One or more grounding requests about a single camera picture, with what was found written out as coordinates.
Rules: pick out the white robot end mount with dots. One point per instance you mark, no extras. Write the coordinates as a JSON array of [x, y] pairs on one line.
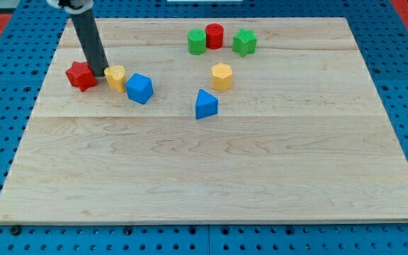
[[72, 6]]

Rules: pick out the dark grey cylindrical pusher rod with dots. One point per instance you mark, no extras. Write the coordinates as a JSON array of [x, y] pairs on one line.
[[90, 41]]

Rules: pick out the red star block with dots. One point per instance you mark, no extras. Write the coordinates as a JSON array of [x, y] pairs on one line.
[[81, 76]]

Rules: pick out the green star block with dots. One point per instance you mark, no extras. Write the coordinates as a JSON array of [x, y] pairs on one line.
[[244, 42]]

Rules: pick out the yellow heart block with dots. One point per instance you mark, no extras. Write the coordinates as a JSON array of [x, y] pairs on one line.
[[116, 77]]

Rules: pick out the blue cube block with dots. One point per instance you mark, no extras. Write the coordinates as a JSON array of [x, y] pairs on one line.
[[139, 88]]

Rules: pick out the green cylinder block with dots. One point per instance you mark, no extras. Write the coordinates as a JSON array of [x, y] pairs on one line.
[[196, 39]]

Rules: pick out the red cylinder block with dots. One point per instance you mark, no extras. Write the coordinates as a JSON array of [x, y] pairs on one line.
[[214, 36]]

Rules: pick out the yellow hexagon block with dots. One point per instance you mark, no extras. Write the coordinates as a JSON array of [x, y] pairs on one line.
[[221, 76]]

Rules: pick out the blue triangle block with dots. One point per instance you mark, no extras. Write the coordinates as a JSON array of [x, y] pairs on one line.
[[206, 105]]

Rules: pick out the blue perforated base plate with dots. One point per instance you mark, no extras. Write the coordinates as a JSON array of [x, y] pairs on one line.
[[27, 47]]

